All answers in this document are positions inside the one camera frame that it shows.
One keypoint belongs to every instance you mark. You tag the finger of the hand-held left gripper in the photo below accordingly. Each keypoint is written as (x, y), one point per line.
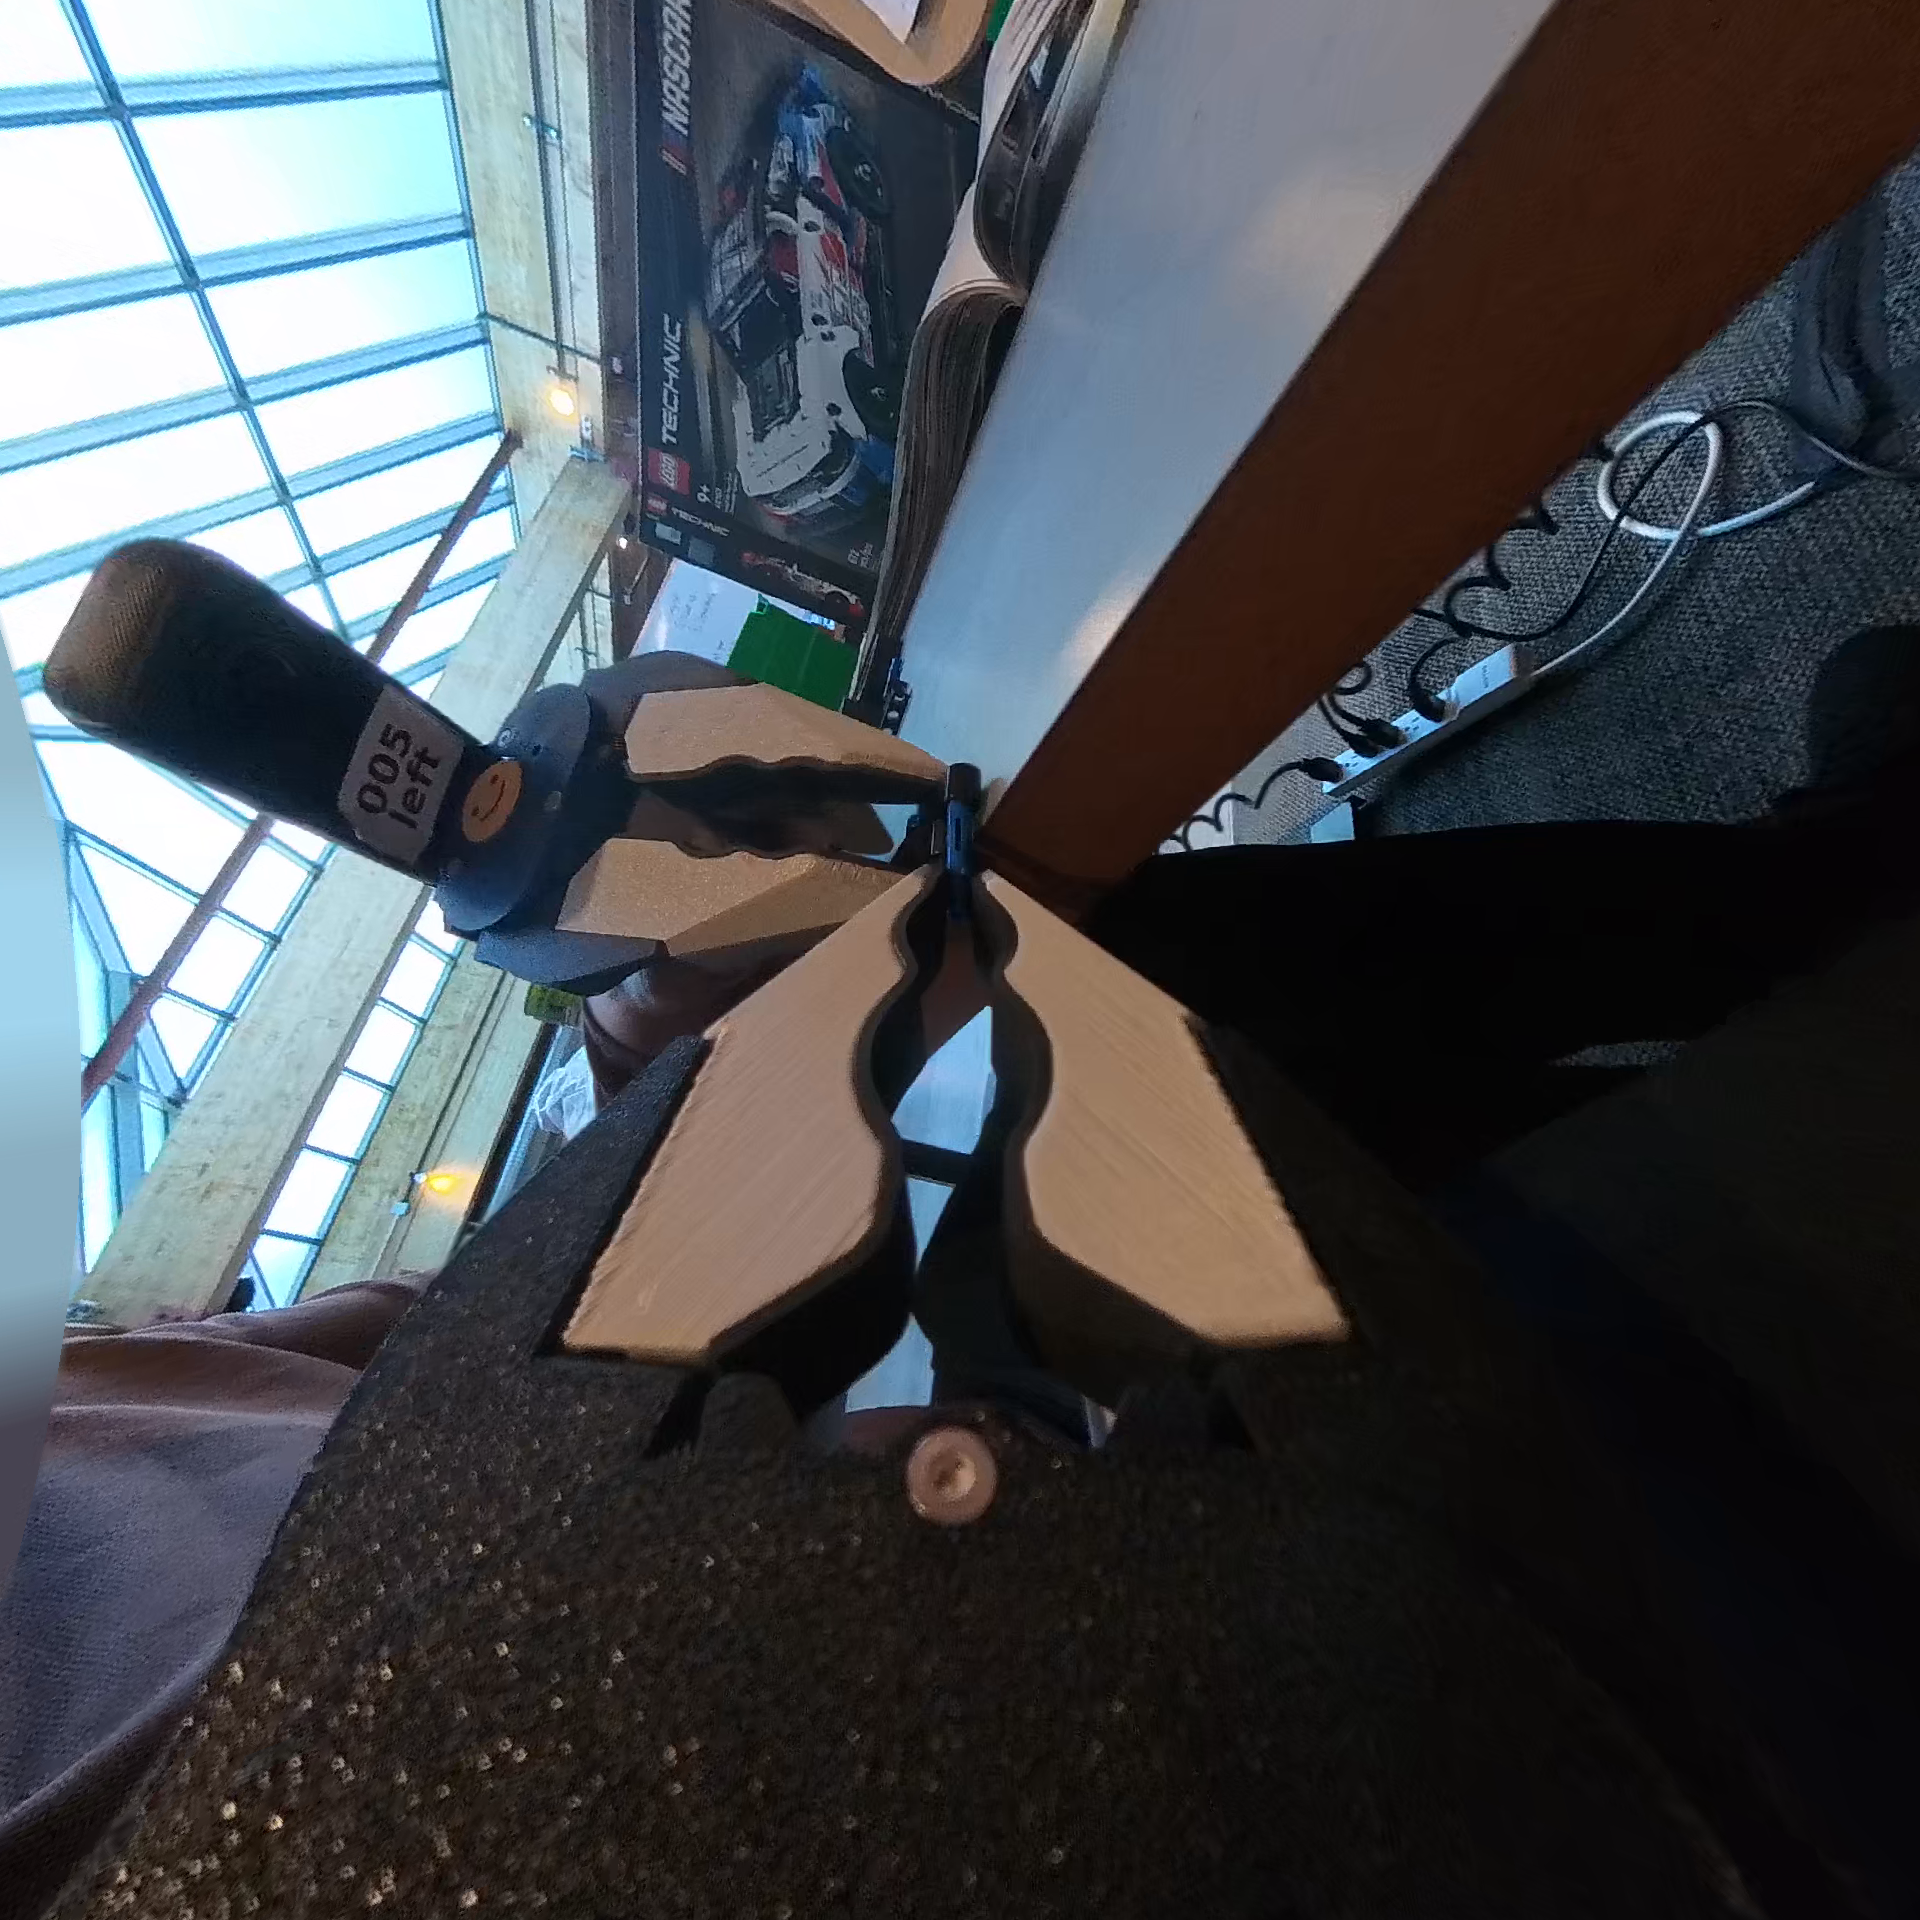
(750, 734)
(690, 916)

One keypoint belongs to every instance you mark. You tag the green plastic bin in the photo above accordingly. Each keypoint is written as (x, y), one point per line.
(797, 661)

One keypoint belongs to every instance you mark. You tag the blue axle pin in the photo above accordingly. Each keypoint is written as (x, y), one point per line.
(957, 855)

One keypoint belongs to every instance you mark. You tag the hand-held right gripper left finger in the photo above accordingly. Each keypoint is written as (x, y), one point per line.
(735, 1200)

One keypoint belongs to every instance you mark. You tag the black cardboard box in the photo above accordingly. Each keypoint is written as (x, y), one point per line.
(782, 300)

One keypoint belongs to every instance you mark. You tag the white power strip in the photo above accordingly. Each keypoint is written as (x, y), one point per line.
(1441, 712)

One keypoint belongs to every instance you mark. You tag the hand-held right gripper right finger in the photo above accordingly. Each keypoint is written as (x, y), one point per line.
(1156, 1184)

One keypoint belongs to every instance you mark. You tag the black beam assembly blue pins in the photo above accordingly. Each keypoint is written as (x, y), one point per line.
(961, 788)

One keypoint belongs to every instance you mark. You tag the person's brown shirt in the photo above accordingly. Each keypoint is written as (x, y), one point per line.
(181, 1426)

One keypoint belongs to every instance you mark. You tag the open instruction booklet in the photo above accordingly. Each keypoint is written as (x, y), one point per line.
(938, 421)

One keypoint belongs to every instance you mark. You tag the wooden board with paper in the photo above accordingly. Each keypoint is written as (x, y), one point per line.
(900, 40)

